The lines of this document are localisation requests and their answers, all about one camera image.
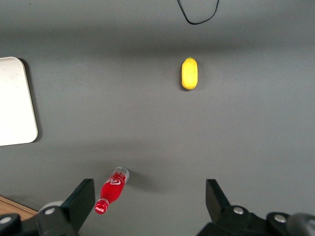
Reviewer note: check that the red cola bottle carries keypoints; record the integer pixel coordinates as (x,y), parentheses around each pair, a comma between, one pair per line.
(112,190)

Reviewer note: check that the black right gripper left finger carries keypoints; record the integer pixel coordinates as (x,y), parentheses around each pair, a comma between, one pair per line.
(76,209)

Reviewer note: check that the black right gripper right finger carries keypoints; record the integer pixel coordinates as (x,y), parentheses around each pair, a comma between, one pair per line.
(221,221)

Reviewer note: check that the cream rectangular tray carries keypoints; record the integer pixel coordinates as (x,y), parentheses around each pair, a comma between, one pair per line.
(14,103)

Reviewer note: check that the wooden drawer cabinet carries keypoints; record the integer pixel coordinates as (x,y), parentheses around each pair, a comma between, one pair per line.
(7,202)

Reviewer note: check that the yellow lemon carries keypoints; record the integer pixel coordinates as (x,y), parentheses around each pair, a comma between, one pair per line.
(189,73)

